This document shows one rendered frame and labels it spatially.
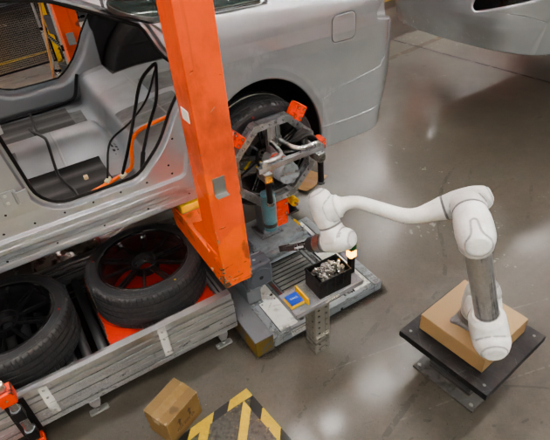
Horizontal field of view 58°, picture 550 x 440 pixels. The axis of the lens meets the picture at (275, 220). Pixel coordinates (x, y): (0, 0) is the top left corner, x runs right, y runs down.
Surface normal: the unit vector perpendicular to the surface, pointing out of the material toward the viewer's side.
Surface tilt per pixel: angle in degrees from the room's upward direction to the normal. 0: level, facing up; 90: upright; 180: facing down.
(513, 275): 0
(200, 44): 90
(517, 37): 105
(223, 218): 90
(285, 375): 0
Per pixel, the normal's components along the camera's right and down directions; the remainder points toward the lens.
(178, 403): -0.07, -0.79
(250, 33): 0.50, 0.37
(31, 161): 0.36, -0.13
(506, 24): -0.40, 0.59
